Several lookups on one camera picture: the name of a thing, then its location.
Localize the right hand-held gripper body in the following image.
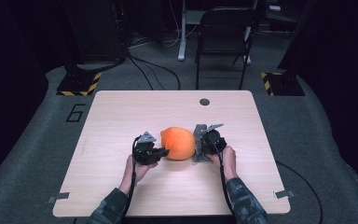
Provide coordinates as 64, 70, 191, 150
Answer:
200, 123, 227, 156

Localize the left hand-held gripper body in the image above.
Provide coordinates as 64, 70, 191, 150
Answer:
133, 131, 161, 165

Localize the orange plush toy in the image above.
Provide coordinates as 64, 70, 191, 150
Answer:
159, 126, 197, 161

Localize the person's left hand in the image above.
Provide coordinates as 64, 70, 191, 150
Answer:
124, 156, 158, 188

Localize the person's right hand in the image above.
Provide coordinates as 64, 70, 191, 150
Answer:
210, 145, 238, 182

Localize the grey tape strip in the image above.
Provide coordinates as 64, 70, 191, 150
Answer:
47, 192, 71, 204
273, 189, 296, 200

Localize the black yellow-striped stand base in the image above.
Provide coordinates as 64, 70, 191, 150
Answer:
260, 72, 306, 97
56, 72, 103, 97

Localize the black folding chair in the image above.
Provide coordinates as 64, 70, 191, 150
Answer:
195, 7, 259, 91

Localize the white desk leg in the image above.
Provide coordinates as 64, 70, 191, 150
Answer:
177, 0, 188, 62

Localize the black cabinet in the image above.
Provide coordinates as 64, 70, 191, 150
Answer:
61, 0, 129, 64

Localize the dark curtain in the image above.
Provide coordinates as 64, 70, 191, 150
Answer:
278, 0, 358, 208
0, 0, 50, 191

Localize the left hand-held gripper cable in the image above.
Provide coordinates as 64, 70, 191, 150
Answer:
121, 135, 144, 220

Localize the hand-held gripper cable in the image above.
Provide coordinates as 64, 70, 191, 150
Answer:
206, 138, 235, 216
121, 135, 144, 220

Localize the right hand-held gripper cable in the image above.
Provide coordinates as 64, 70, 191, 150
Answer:
206, 138, 235, 216

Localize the thin black floor cable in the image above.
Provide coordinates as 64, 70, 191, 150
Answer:
129, 56, 155, 91

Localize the thick black floor cable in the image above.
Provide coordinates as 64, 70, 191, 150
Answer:
128, 54, 182, 91

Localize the black floor cable loop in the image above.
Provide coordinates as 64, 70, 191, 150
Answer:
274, 160, 324, 224

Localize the white cable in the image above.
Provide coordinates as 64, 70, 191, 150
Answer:
130, 21, 200, 49

